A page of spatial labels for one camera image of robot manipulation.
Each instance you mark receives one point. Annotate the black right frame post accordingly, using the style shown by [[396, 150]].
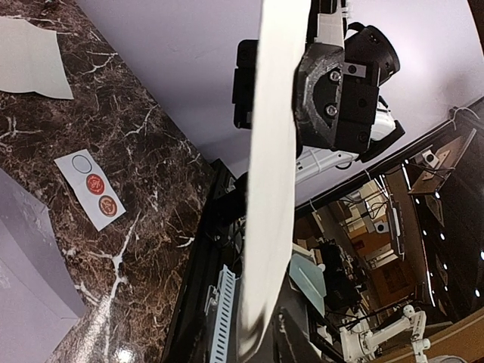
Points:
[[384, 167]]

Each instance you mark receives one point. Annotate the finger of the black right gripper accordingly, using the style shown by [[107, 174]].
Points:
[[317, 89]]

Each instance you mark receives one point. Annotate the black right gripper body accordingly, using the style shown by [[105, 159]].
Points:
[[358, 106]]

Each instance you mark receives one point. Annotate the black front rail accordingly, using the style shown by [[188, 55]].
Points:
[[219, 241]]

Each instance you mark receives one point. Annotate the white folded paper sheet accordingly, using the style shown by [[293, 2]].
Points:
[[31, 60]]

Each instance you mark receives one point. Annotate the white slotted cable duct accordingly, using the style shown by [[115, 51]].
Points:
[[218, 309]]

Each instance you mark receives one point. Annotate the grey envelope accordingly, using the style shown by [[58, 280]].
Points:
[[39, 303]]

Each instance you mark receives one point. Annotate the beige lined letter paper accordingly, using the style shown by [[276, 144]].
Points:
[[272, 169]]

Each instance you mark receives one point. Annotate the teal envelope in background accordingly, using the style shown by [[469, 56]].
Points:
[[309, 278]]

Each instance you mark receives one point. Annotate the red round seal sticker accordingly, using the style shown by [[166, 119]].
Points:
[[95, 184]]

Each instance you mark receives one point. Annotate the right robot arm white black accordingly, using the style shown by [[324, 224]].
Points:
[[363, 44]]

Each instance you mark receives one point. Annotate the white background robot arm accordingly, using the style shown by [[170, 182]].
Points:
[[360, 346]]

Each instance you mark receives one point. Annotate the wax seal sticker sheet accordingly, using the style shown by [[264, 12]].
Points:
[[75, 167]]

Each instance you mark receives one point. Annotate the brown round seal sticker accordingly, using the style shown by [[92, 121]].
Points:
[[108, 206]]

